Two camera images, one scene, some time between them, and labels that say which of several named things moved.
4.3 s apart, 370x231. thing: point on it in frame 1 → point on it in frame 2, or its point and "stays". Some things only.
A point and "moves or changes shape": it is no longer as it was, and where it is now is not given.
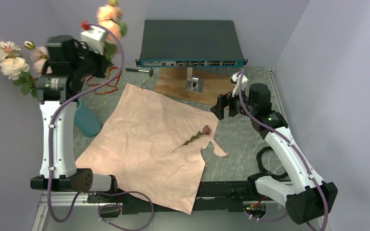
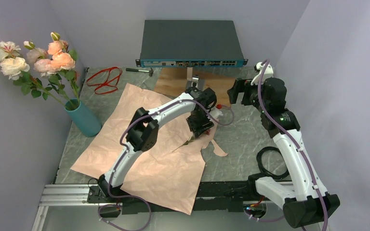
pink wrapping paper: (152, 146) stays
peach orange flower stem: (110, 15) moves or changes shape
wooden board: (172, 81) stays
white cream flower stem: (13, 64) stays
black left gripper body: (89, 63) → (198, 121)
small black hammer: (132, 70) stays
